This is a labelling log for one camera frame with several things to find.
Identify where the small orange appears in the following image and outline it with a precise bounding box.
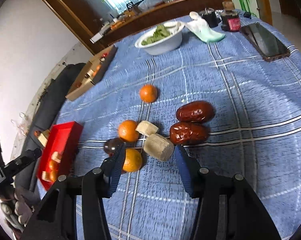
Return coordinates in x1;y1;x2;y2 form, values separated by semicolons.
48;159;59;171
123;148;143;172
118;120;139;142
140;84;157;103

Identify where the round beige rice cake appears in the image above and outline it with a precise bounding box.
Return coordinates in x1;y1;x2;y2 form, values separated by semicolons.
51;151;62;163

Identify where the large orange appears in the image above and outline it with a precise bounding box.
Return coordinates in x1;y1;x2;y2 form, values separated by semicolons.
49;170;58;183

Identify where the gloved left hand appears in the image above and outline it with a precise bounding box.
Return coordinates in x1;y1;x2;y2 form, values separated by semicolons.
0;185;33;233

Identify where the yellow printed box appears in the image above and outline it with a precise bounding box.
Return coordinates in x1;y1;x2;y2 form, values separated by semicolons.
34;129;50;147

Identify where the dark brown fruit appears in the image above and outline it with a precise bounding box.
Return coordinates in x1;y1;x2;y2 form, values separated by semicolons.
103;137;123;157

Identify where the red plastic tray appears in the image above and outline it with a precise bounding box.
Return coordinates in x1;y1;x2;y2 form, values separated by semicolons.
37;121;83;191

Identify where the black sofa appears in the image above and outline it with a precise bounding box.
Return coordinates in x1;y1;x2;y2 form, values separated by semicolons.
14;63;88;193

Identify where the red date lower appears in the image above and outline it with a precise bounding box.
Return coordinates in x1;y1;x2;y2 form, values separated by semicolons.
169;122;210;145

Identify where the beige cake block large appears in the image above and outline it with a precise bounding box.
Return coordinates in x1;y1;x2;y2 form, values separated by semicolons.
143;133;175;161

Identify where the beige cake block small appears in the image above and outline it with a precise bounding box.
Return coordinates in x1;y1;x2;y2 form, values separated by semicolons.
135;120;159;137

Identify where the blue plaid tablecloth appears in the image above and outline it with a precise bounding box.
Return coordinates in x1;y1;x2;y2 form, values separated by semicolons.
35;9;301;240

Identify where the cardboard box with items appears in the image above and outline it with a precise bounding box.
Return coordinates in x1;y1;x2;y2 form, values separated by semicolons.
65;44;117;101

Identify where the white bowl with greens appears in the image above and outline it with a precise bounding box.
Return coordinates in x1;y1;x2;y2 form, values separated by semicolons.
135;21;185;56

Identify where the black smartphone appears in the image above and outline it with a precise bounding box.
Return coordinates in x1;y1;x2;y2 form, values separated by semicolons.
239;23;290;62

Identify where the dark sauce bottle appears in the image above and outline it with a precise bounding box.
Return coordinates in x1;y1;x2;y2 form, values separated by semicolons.
220;1;241;32

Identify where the wooden sideboard shelf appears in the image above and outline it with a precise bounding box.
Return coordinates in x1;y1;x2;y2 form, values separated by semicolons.
96;0;223;47

